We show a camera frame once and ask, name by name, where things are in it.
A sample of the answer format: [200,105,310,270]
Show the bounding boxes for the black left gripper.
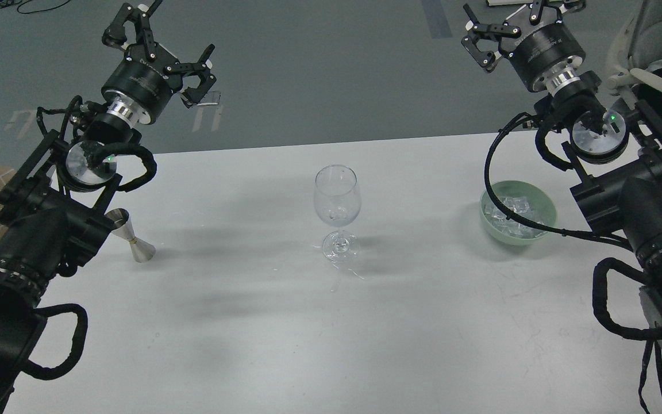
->
[101,3,218,125]

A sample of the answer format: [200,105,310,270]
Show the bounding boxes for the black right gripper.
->
[461,1,586,93]

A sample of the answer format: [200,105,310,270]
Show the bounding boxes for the clear ice cubes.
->
[485,195,545,239]

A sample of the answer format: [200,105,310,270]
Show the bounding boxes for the steel double jigger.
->
[105,209,157,263]

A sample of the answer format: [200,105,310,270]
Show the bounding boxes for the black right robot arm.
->
[461,1,662,398]

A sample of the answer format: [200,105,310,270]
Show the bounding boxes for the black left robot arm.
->
[0,1,216,413]

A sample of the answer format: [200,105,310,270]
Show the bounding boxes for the clear wine glass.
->
[313,163,361,263]

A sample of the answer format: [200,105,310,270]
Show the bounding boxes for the white board on floor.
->
[485,0,532,7]

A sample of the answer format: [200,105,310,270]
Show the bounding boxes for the green bowl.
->
[479,181,557,247]

